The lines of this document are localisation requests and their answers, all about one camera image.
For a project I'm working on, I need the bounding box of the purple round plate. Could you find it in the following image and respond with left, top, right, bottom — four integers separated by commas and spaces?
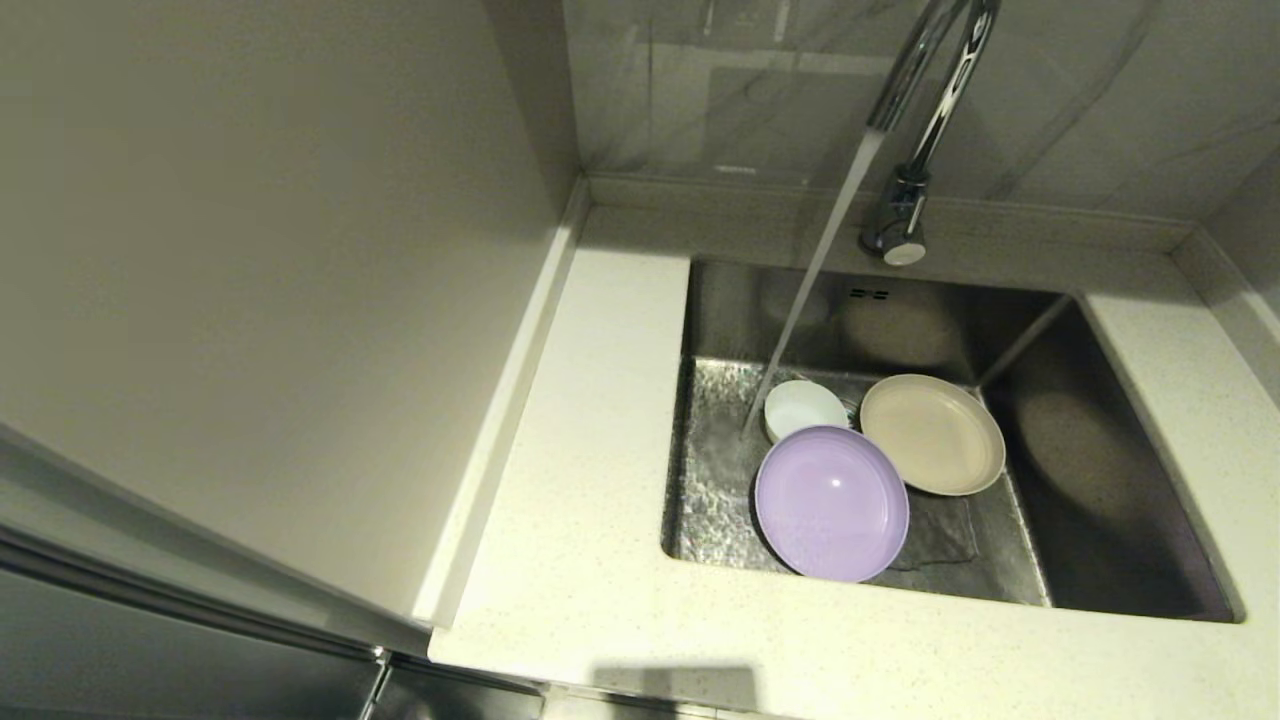
754, 425, 911, 584

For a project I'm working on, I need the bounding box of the chrome gooseneck faucet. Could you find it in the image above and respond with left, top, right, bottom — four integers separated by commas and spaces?
860, 0, 1003, 266

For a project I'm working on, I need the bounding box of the stainless steel sink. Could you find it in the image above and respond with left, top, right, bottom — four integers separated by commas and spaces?
660, 255, 1246, 623

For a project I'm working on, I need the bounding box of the beige round plate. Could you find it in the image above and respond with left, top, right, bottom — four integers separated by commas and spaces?
860, 373, 1007, 498

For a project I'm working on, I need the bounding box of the beige cabinet side panel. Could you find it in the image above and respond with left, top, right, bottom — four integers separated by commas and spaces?
0, 0, 583, 641

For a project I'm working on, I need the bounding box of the white round cup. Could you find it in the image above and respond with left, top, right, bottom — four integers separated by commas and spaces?
764, 379, 851, 444

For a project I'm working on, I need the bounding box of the grey cabinet door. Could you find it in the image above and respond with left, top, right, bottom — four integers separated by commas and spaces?
0, 420, 546, 720

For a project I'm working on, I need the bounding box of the running tap water stream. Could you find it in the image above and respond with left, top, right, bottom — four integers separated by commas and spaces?
740, 130, 887, 438

